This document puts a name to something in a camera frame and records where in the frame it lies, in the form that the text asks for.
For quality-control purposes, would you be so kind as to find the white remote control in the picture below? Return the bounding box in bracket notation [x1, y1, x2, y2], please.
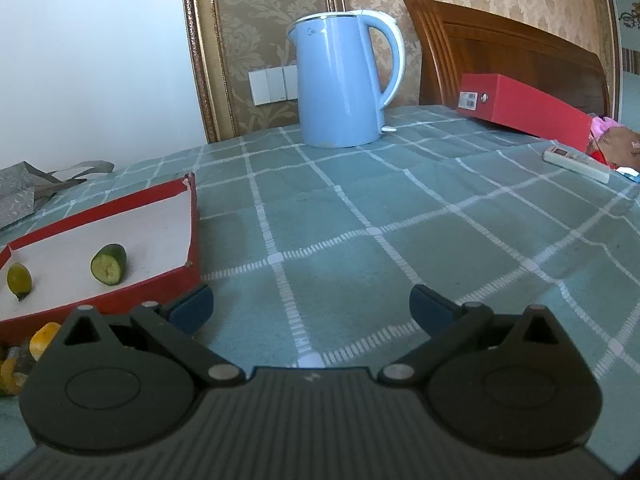
[543, 146, 612, 184]

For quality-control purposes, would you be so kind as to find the pink cloth bundle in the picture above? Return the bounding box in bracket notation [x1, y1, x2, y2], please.
[586, 116, 640, 168]

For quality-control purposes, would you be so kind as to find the red cardboard box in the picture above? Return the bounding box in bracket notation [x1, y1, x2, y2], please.
[457, 74, 608, 153]

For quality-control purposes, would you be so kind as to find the green tomato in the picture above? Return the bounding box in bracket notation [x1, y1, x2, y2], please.
[6, 262, 33, 302]

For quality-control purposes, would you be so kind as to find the yellow pumpkin chunk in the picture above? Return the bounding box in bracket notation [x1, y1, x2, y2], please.
[29, 322, 62, 362]

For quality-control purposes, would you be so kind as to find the dark-skinned squash piece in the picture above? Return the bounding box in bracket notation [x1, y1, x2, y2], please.
[0, 344, 39, 397]

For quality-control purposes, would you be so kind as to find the large cucumber piece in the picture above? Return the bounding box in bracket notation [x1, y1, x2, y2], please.
[90, 243, 128, 287]

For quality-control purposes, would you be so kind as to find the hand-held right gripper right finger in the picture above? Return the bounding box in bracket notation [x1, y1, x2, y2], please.
[377, 284, 576, 387]

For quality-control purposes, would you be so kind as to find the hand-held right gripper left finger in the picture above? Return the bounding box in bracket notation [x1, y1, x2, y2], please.
[60, 284, 247, 387]

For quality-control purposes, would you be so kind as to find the white wall switch panel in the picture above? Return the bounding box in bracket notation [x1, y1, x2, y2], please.
[248, 65, 299, 107]

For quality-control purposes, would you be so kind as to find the grey patterned tote bag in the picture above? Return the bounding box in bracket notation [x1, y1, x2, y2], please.
[0, 160, 116, 232]

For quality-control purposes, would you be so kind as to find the red shallow box tray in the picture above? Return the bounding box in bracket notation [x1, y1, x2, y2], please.
[0, 172, 202, 346]

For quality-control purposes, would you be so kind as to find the blue electric kettle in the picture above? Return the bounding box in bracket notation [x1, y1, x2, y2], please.
[287, 10, 405, 149]

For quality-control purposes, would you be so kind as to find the wooden bed headboard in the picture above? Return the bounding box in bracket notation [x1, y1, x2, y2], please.
[403, 0, 612, 116]

